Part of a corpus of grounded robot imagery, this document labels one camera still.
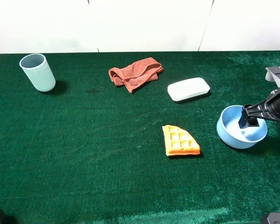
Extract white glasses case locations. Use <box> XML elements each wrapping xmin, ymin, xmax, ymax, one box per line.
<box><xmin>167</xmin><ymin>77</ymin><xmax>210</xmax><ymax>102</ymax></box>

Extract grey device at bottom right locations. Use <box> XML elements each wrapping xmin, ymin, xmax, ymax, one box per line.
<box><xmin>260</xmin><ymin>212</ymin><xmax>280</xmax><ymax>224</ymax></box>

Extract pale teal cup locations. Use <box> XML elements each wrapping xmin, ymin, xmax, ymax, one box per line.
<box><xmin>19</xmin><ymin>53</ymin><xmax>56</xmax><ymax>92</ymax></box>

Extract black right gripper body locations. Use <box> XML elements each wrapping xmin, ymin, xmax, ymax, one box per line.
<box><xmin>243</xmin><ymin>87</ymin><xmax>280</xmax><ymax>122</ymax></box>

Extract orange waffle piece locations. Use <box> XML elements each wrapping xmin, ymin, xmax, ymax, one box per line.
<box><xmin>162</xmin><ymin>125</ymin><xmax>201</xmax><ymax>156</ymax></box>

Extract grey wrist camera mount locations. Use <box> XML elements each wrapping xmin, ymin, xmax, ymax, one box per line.
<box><xmin>265</xmin><ymin>66</ymin><xmax>280</xmax><ymax>88</ymax></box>

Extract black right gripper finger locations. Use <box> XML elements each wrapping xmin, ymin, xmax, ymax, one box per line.
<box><xmin>247</xmin><ymin>118</ymin><xmax>259</xmax><ymax>127</ymax></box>
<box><xmin>238</xmin><ymin>109</ymin><xmax>249</xmax><ymax>129</ymax></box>

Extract light blue bowl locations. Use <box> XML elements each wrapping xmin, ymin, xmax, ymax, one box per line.
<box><xmin>217</xmin><ymin>105</ymin><xmax>267</xmax><ymax>149</ymax></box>

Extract brown folded cloth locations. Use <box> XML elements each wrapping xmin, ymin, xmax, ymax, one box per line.
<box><xmin>108</xmin><ymin>57</ymin><xmax>163</xmax><ymax>93</ymax></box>

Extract dark green carpet mat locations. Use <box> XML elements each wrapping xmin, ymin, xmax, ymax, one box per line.
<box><xmin>0</xmin><ymin>51</ymin><xmax>280</xmax><ymax>224</ymax></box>

